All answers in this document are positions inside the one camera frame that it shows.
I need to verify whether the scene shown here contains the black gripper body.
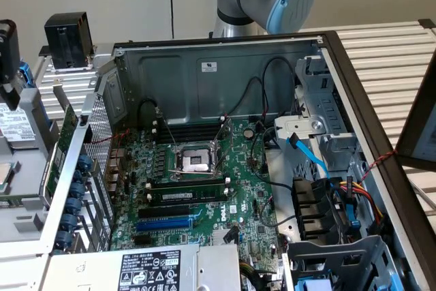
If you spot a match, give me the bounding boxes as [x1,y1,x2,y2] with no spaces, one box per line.
[0,19,18,85]

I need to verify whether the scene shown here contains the silver hard disk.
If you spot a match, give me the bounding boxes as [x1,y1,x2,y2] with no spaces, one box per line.
[0,102,37,151]

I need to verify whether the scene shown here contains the blue disk caddy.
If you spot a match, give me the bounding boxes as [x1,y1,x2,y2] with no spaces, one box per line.
[15,60,37,90]

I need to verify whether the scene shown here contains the black CPU cooler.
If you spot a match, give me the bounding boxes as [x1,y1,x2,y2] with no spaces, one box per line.
[43,11,95,72]

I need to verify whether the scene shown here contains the grey parts rack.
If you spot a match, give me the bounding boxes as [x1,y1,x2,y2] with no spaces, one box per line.
[0,62,81,258]

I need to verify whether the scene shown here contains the silver CPU chip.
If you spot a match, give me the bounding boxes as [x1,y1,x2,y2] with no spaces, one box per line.
[0,160,22,194]

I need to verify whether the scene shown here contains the bare green RAM stick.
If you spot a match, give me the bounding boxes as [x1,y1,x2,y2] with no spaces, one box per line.
[0,192,41,207]

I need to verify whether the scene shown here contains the metal port block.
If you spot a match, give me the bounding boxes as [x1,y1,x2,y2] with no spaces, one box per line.
[104,147,129,200]

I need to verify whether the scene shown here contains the thin metal locking lever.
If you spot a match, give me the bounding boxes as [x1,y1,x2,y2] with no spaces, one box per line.
[168,167,221,175]
[155,107,178,147]

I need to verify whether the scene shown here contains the black RAM slot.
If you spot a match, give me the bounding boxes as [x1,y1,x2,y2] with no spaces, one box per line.
[156,135,224,142]
[145,181,230,192]
[155,127,225,134]
[156,131,224,138]
[155,122,225,129]

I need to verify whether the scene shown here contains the long black expansion slot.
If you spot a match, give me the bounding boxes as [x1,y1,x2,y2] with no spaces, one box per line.
[137,204,191,219]

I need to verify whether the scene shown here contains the CPU socket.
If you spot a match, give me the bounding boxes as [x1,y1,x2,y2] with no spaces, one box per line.
[170,142,224,183]

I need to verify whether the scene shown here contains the grey power supply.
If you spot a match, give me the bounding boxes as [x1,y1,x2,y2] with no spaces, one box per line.
[40,243,243,291]

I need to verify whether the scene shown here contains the blue expansion slot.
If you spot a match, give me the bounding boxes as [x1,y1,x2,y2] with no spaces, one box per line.
[135,217,192,233]

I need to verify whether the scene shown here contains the metal socket cover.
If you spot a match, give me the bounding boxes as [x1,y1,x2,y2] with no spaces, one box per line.
[211,119,235,172]

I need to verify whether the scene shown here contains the open PC case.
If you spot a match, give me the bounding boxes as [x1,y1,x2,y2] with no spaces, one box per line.
[39,30,436,291]

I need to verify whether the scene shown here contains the green motherboard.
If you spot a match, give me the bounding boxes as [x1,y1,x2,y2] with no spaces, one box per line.
[108,117,284,271]

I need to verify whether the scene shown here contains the silver chipset heatsink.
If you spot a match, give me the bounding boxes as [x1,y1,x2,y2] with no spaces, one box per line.
[210,228,239,246]

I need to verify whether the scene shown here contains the black fan shroud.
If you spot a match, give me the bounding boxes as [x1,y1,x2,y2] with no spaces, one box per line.
[292,177,345,245]

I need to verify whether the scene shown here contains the metal disk bay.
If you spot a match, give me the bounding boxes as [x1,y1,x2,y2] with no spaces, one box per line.
[274,55,358,155]

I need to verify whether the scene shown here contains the grey disk cage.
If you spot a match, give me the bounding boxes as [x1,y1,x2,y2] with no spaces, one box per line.
[281,234,416,291]

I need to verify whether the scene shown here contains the dark framed panel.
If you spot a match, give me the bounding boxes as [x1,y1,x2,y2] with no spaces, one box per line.
[396,50,436,171]

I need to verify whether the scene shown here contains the red black twisted wire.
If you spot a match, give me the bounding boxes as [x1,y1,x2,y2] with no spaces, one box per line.
[91,129,132,170]
[360,149,399,183]

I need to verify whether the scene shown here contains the thick braided power cable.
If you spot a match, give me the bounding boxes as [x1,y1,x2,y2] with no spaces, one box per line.
[238,260,273,291]

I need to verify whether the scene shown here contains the blue SATA wire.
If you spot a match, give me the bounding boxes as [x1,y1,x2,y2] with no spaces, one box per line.
[287,136,333,181]

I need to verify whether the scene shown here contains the coloured power wires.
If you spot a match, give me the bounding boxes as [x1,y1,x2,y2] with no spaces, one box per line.
[342,174,388,234]

